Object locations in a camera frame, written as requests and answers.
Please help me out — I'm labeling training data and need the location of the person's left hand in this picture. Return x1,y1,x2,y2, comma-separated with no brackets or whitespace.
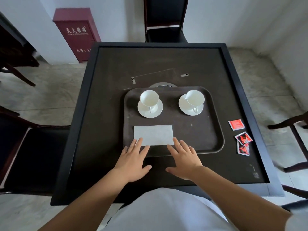
113,138,152,183

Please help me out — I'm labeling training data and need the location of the person's right hand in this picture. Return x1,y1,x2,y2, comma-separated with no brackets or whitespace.
166,137,203,181

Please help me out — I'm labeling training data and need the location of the person's left forearm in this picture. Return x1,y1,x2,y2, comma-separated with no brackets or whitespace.
37,168,130,231

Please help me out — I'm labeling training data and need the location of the person's right forearm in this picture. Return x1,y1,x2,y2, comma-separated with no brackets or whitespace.
192,165,293,231

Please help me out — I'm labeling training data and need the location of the white paper napkin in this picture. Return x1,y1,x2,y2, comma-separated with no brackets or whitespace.
134,125,175,147

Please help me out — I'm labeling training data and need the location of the dark brown serving tray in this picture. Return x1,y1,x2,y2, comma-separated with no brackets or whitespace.
122,86,225,158

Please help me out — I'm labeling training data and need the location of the white saucer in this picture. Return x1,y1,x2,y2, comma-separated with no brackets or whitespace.
178,94,204,116
137,98,163,119

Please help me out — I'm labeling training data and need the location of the person's white shirt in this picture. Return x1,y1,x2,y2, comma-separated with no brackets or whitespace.
101,187,308,231

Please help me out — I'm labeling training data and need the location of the white teacup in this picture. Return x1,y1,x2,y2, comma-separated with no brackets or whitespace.
185,90,205,113
140,90,160,113

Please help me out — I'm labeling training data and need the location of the black and red packet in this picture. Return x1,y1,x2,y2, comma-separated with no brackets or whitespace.
237,141,250,157
235,131,254,145

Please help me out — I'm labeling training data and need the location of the red tea bag packet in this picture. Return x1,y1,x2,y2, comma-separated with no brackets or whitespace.
228,119,245,131

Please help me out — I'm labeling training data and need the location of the round grey table disc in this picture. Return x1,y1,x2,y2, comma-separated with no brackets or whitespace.
148,82,178,88

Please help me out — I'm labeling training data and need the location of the black square table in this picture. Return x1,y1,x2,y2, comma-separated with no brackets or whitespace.
50,42,286,206

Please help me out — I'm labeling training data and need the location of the black padded wooden chair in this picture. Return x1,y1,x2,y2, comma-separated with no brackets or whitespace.
0,105,71,196
143,0,190,43

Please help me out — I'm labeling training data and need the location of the dark wooden chair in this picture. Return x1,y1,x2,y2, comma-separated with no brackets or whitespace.
281,184,308,212
267,111,308,173

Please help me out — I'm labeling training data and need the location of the red fire extinguisher cabinet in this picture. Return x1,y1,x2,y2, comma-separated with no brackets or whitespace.
52,8,102,63

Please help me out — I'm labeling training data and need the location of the dark wooden furniture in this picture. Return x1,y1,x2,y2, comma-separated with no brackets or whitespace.
0,11,40,87

